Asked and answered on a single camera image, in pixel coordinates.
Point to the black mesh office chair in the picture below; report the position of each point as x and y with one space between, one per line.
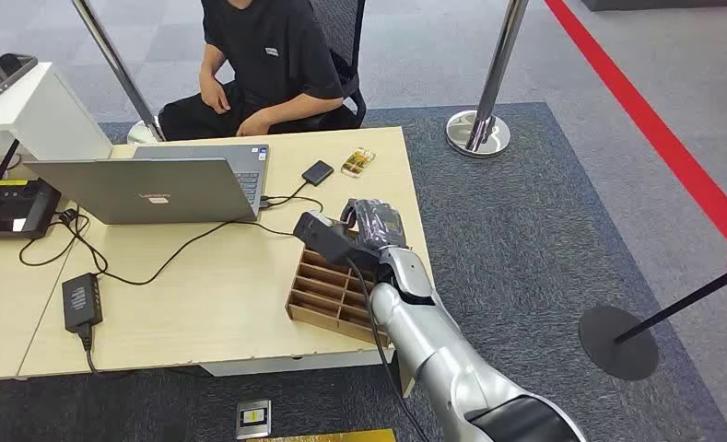
346 24

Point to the small black square device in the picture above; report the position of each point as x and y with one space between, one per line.
318 172

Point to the chrome stanchion post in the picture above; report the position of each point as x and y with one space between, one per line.
116 62
498 61

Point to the white cabinet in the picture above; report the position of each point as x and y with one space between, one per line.
45 119

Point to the red barrier belt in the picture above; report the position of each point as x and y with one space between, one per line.
644 122

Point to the person's left hand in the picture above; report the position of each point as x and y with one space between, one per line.
254 125

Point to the yellow floor strip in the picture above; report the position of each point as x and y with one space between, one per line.
326 436

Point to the person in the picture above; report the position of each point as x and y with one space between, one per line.
265 49

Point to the person's left forearm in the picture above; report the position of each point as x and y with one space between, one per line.
302 108

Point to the black power adapter brick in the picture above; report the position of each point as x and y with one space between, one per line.
82 302

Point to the person's right hand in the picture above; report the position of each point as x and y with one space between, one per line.
213 96

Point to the black controller with antenna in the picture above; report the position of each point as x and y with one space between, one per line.
9 210

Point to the person's hand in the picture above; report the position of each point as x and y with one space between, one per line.
213 96
254 125

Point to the dark right wrist camera box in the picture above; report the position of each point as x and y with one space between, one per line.
321 235

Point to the silver laptop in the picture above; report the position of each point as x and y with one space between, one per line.
146 190

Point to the dark grey carpet rug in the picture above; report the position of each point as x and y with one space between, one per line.
522 244

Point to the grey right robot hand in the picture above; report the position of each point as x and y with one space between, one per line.
378 222

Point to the orange card in clear sleeve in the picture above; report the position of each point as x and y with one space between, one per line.
358 163

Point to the black stanchion with flat base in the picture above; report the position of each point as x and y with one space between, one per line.
618 344

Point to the wooden slotted organiser tray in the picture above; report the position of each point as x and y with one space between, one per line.
326 293

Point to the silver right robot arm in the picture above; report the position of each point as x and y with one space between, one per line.
442 354

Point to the person's right forearm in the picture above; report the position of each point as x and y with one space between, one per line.
211 61

